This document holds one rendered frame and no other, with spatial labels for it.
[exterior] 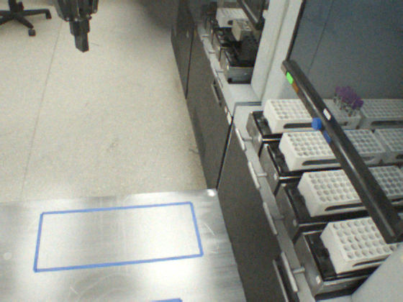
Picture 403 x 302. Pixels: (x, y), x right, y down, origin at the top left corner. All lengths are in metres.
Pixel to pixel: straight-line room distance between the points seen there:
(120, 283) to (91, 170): 1.35
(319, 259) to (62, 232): 0.56
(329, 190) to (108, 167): 1.39
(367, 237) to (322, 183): 0.17
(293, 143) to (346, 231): 0.29
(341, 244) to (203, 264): 0.30
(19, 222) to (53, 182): 1.17
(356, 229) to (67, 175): 1.56
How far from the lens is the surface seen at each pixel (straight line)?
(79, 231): 0.81
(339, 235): 0.86
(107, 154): 2.12
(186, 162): 2.07
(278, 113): 1.10
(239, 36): 1.51
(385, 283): 0.81
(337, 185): 0.95
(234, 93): 1.36
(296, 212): 0.91
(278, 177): 0.97
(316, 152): 1.01
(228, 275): 0.76
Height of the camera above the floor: 1.49
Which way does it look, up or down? 43 degrees down
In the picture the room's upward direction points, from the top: 9 degrees clockwise
